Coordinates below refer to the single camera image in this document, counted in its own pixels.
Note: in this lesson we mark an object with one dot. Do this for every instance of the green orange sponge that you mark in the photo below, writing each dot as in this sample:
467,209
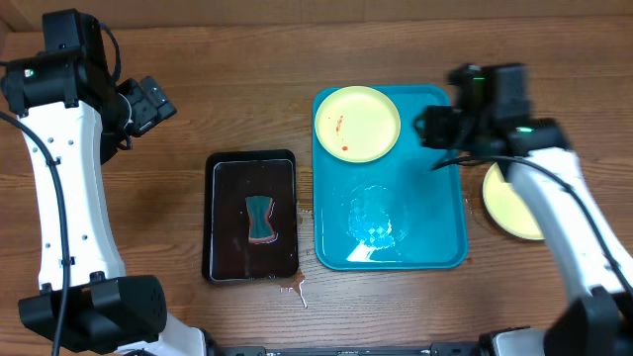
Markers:
259,211

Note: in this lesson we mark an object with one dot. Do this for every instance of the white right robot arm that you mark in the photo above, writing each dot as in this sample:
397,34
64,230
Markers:
535,158

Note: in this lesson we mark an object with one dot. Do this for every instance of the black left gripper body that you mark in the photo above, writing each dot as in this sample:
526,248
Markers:
131,118

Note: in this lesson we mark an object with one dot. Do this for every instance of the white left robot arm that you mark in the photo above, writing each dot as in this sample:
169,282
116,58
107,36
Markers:
74,116

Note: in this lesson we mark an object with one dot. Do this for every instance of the yellow plate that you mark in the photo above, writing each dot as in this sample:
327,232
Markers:
357,124
506,208

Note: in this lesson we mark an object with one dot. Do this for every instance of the teal plastic tray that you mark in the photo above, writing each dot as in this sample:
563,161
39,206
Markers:
393,213

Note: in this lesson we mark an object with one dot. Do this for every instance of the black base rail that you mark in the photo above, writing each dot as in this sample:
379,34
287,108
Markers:
434,349

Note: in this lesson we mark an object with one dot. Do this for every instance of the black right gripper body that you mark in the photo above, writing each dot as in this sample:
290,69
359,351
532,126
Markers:
447,133

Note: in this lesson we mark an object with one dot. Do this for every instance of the black water tray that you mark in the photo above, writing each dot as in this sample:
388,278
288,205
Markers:
231,177

